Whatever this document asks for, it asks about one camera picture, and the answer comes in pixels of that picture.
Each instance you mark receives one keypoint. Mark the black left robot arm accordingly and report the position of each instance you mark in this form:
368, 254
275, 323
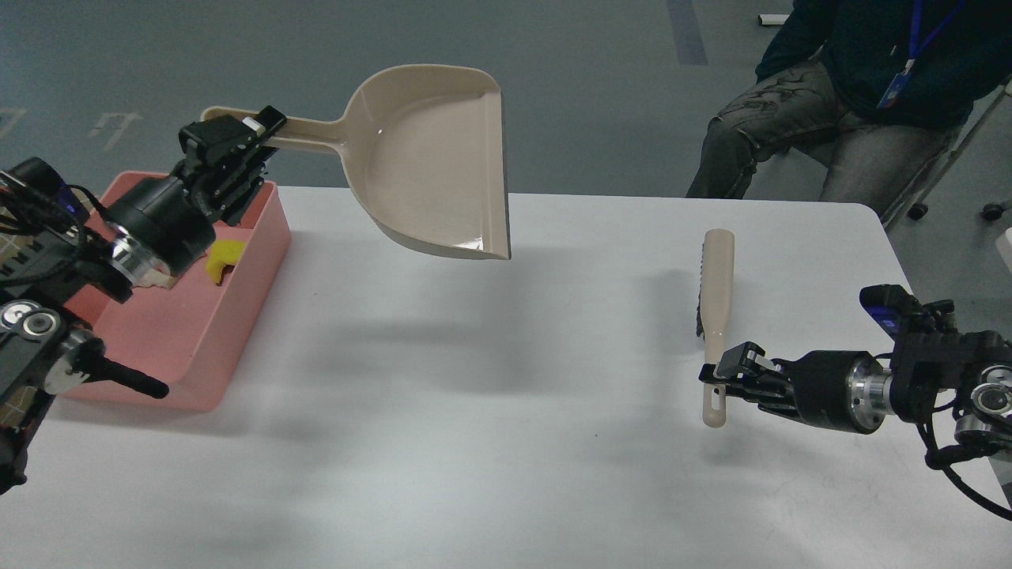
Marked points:
47, 349

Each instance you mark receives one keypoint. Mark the white desk foot bar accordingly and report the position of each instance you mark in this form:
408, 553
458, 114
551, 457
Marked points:
772, 20

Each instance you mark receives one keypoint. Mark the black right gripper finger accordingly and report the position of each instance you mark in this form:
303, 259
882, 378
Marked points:
770, 391
747, 361

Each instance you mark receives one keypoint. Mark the beige plastic dustpan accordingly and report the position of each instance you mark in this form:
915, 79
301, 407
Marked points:
422, 149

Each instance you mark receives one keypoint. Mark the pink plastic bin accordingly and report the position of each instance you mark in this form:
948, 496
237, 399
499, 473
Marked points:
191, 336

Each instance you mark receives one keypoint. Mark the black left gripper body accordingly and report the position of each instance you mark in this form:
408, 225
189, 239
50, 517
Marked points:
164, 222

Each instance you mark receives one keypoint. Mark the white eraser stick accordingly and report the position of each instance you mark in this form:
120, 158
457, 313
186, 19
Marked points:
157, 279

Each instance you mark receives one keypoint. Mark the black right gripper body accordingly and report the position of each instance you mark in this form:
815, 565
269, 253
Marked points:
836, 391

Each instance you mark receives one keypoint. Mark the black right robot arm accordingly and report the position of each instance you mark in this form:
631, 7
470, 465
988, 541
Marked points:
953, 387

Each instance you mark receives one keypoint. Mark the yellow sponge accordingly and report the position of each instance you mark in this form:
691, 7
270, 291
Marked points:
223, 254

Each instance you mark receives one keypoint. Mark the beige hand brush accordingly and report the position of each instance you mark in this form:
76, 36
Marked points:
716, 286

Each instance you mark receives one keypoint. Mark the seated person in teal hoodie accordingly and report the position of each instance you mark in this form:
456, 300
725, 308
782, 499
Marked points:
889, 84

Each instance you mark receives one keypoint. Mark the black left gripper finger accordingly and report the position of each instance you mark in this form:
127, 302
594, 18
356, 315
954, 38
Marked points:
256, 149
217, 140

